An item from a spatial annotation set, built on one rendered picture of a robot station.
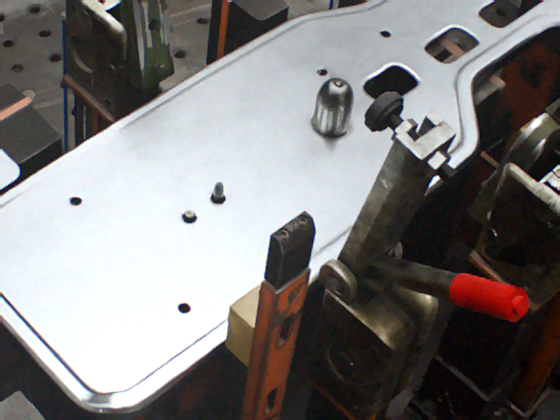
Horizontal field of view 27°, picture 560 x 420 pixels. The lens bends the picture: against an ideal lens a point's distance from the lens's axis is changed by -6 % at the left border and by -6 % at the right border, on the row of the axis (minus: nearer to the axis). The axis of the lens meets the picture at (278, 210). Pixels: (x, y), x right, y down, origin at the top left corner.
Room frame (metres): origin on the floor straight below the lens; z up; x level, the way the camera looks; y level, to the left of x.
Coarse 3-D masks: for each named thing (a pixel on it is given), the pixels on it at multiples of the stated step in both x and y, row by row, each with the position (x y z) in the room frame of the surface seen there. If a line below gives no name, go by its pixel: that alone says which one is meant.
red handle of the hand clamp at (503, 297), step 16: (384, 256) 0.51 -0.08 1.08; (368, 272) 0.50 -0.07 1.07; (384, 272) 0.49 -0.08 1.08; (400, 272) 0.49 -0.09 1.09; (416, 272) 0.48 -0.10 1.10; (432, 272) 0.48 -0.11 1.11; (448, 272) 0.48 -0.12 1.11; (416, 288) 0.48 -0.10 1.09; (432, 288) 0.47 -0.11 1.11; (448, 288) 0.46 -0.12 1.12; (464, 288) 0.46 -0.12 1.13; (480, 288) 0.45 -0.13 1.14; (496, 288) 0.45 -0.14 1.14; (512, 288) 0.45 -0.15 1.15; (464, 304) 0.45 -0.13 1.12; (480, 304) 0.44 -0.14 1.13; (496, 304) 0.44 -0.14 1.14; (512, 304) 0.44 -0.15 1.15; (512, 320) 0.43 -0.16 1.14
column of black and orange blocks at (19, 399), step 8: (16, 392) 0.29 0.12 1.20; (8, 400) 0.28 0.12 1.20; (16, 400) 0.28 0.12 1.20; (24, 400) 0.29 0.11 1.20; (0, 408) 0.28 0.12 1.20; (8, 408) 0.28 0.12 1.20; (16, 408) 0.28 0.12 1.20; (24, 408) 0.28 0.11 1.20; (32, 408) 0.28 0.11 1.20; (0, 416) 0.27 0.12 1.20; (8, 416) 0.27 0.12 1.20; (16, 416) 0.28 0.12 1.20; (24, 416) 0.28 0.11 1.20; (32, 416) 0.28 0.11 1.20; (40, 416) 0.28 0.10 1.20
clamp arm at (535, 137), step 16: (528, 128) 0.63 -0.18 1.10; (544, 128) 0.63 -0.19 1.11; (512, 144) 0.64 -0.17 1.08; (528, 144) 0.62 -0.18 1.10; (544, 144) 0.62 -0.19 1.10; (512, 160) 0.63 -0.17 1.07; (528, 160) 0.62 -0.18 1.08; (496, 176) 0.63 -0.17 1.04; (480, 192) 0.64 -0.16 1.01; (480, 208) 0.64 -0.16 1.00; (480, 224) 0.63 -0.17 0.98
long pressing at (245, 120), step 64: (384, 0) 0.88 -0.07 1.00; (448, 0) 0.89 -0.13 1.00; (256, 64) 0.76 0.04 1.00; (320, 64) 0.77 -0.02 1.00; (384, 64) 0.78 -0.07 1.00; (448, 64) 0.80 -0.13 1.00; (128, 128) 0.66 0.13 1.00; (192, 128) 0.67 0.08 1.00; (256, 128) 0.68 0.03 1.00; (64, 192) 0.58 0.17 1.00; (128, 192) 0.59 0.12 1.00; (192, 192) 0.60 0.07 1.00; (256, 192) 0.61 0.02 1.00; (320, 192) 0.62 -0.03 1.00; (0, 256) 0.51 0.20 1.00; (64, 256) 0.52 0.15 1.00; (128, 256) 0.53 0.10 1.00; (192, 256) 0.54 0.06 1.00; (256, 256) 0.55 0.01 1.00; (320, 256) 0.56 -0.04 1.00; (0, 320) 0.46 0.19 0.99; (64, 320) 0.46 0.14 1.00; (128, 320) 0.48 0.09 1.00; (192, 320) 0.49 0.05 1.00; (64, 384) 0.41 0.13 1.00; (128, 384) 0.42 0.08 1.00
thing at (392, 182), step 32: (384, 96) 0.52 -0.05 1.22; (384, 128) 0.52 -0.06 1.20; (416, 128) 0.51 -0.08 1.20; (448, 128) 0.51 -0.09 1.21; (384, 160) 0.50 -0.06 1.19; (416, 160) 0.48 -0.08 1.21; (448, 160) 0.49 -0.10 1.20; (384, 192) 0.49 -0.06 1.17; (416, 192) 0.50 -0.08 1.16; (384, 224) 0.49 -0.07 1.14; (352, 256) 0.50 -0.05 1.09
